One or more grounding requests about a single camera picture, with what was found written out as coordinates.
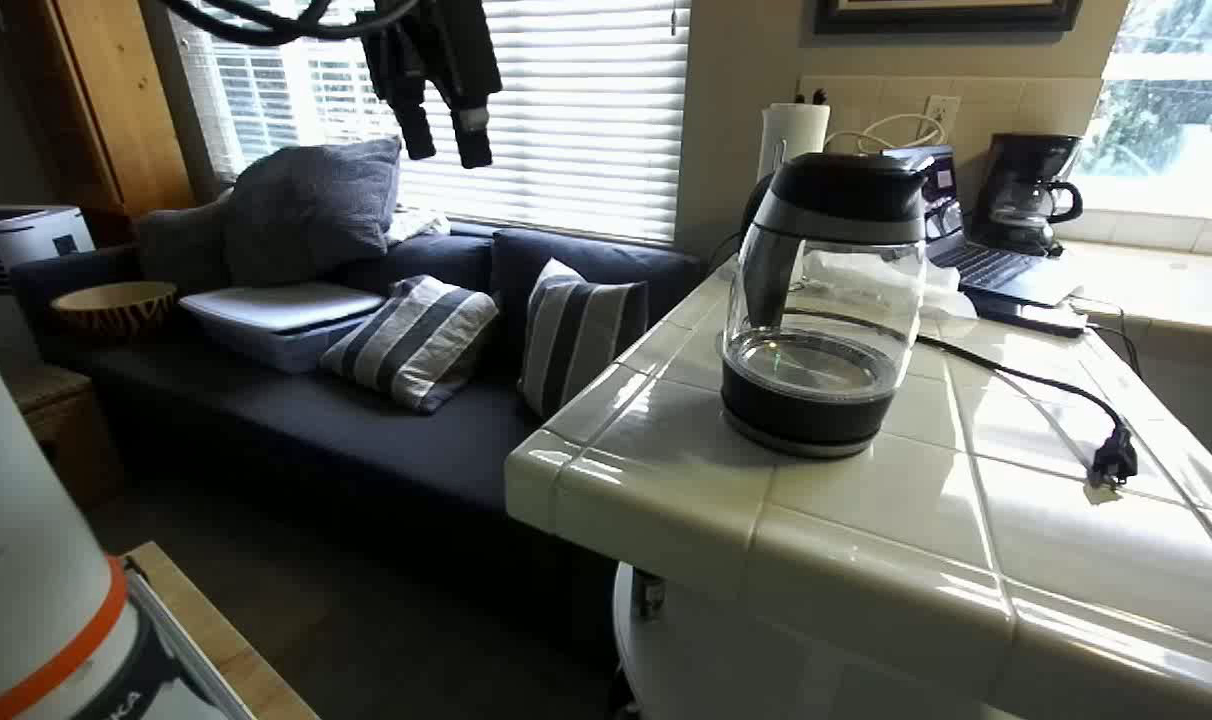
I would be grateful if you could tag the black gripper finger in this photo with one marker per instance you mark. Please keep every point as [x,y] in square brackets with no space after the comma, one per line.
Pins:
[472,139]
[414,130]

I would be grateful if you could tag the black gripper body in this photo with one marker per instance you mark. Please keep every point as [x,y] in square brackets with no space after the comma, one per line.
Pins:
[438,45]

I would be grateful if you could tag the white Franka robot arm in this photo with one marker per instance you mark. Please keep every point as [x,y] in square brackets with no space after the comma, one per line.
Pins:
[18,535]

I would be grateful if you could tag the white window blinds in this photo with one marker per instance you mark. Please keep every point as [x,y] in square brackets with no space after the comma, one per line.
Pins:
[579,123]

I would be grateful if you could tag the large grey pillow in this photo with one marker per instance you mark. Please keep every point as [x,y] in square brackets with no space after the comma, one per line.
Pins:
[308,208]

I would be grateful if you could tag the navy white striped pillow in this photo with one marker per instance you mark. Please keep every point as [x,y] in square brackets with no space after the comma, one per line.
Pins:
[409,347]
[579,342]

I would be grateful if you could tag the light blue flat cushion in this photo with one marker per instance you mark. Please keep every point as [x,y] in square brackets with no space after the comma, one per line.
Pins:
[278,327]

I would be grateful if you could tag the small grey pillow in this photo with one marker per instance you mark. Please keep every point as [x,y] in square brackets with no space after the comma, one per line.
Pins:
[176,246]

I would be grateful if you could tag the navy blue sofa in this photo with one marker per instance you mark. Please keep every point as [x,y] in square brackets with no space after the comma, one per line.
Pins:
[364,427]

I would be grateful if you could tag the wooden cabinet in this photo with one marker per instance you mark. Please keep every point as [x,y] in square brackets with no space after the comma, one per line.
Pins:
[104,102]

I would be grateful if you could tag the white paper towel roll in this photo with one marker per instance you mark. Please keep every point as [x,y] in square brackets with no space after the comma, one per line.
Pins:
[791,142]

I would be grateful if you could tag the woven wooden bowl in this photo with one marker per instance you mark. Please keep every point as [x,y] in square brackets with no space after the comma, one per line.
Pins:
[115,308]

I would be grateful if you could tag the white round appliance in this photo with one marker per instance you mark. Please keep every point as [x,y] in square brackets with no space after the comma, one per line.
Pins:
[27,232]

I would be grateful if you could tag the small wooden side table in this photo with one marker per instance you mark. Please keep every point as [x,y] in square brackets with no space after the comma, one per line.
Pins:
[66,427]

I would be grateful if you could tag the dark open laptop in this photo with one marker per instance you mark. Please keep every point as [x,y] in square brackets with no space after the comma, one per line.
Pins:
[1005,264]

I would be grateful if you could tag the wooden robot mounting platform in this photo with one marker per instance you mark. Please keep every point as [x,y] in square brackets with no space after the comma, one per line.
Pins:
[209,640]

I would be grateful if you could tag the black drip coffee maker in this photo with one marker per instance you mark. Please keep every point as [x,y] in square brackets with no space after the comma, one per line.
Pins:
[1025,194]

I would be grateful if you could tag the dark flat device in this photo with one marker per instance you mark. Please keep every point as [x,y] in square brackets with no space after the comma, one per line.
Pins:
[1031,316]

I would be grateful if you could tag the white tiled counter island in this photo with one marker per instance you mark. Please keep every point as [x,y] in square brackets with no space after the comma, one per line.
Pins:
[927,535]

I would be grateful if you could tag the dark framed wall picture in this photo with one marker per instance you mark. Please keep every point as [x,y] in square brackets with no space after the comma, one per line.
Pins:
[944,15]

